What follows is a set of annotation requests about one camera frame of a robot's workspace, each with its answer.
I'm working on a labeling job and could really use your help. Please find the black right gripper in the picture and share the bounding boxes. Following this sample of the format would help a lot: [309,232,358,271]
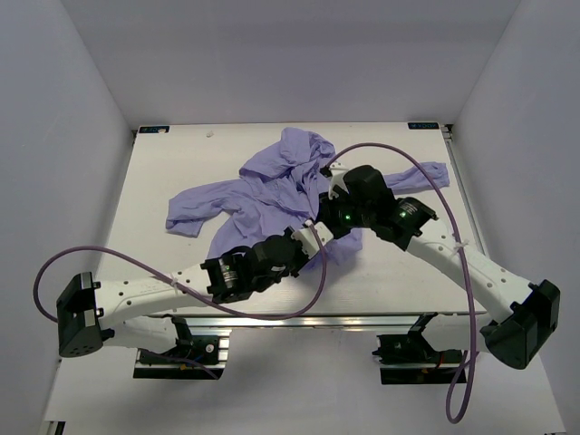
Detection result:
[316,188,374,239]

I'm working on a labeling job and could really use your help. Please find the lavender zip-up hooded jacket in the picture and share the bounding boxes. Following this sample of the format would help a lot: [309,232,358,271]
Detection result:
[165,126,450,268]

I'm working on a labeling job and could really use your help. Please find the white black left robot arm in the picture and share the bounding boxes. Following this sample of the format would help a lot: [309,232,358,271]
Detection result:
[56,224,333,362]

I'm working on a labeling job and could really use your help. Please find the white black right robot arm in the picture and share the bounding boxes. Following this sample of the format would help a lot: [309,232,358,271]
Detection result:
[317,163,560,370]

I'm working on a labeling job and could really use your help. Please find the blue label sticker right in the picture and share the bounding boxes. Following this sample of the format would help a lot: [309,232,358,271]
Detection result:
[407,121,440,131]

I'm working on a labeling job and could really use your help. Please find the blue label sticker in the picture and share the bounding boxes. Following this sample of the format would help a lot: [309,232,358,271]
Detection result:
[138,125,169,134]
[407,121,440,131]

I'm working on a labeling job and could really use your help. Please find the blue label sticker left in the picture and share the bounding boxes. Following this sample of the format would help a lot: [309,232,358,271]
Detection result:
[138,125,169,134]

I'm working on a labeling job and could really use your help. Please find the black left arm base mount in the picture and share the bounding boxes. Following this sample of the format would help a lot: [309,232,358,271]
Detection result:
[133,317,229,381]

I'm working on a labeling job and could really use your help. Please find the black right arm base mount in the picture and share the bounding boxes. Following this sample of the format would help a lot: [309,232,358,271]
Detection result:
[372,313,463,385]

